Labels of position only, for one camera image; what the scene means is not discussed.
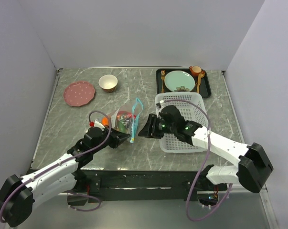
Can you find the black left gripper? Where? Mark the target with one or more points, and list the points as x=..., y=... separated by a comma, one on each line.
x=117, y=138

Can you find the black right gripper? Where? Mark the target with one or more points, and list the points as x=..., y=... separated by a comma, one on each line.
x=147, y=131

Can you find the clear zip top bag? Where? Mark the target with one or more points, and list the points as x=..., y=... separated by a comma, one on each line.
x=135, y=107

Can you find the red toy chili pepper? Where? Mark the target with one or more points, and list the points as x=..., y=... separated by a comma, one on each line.
x=125, y=115

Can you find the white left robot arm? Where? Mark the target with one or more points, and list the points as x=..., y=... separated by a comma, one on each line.
x=19, y=196

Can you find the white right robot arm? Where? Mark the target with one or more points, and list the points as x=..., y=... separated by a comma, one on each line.
x=250, y=166

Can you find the white plastic mesh basket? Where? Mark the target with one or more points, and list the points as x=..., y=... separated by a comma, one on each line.
x=192, y=108

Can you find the floral paper bowl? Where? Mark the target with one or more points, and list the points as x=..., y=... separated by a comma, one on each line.
x=108, y=83

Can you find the mint green plate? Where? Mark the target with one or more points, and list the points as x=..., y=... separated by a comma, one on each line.
x=179, y=81

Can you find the pink dotted plate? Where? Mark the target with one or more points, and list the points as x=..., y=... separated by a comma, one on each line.
x=79, y=93

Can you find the gold fork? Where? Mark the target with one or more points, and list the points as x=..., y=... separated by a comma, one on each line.
x=163, y=74

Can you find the brown ceramic cup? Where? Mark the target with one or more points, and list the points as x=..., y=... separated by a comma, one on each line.
x=196, y=71

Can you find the wooden spoon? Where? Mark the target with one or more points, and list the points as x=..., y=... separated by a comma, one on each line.
x=201, y=75

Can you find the aluminium front rail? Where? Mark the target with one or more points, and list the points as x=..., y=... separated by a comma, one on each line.
x=264, y=188

